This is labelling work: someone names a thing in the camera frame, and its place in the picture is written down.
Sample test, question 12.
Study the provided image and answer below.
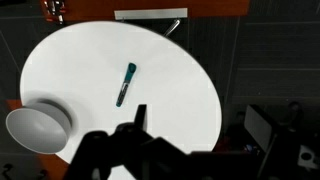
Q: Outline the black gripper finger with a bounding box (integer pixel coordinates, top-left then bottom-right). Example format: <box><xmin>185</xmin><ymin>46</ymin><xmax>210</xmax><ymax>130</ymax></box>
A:
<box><xmin>134</xmin><ymin>104</ymin><xmax>147</xmax><ymax>130</ymax></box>

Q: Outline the teal marker pen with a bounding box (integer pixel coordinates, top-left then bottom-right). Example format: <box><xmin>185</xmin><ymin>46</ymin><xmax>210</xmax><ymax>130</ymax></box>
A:
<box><xmin>116</xmin><ymin>63</ymin><xmax>137</xmax><ymax>107</ymax></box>

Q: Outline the grey bowl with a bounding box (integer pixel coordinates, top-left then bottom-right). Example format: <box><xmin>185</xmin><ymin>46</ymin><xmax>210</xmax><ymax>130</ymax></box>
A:
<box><xmin>6</xmin><ymin>102</ymin><xmax>71</xmax><ymax>154</ymax></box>

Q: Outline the round white table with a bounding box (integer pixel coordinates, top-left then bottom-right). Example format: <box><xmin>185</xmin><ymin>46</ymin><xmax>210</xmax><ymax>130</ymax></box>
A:
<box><xmin>20</xmin><ymin>21</ymin><xmax>222</xmax><ymax>162</ymax></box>

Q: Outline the white table base foot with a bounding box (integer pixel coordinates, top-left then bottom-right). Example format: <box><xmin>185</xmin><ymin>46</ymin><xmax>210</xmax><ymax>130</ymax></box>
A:
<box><xmin>114</xmin><ymin>8</ymin><xmax>188</xmax><ymax>20</ymax></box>

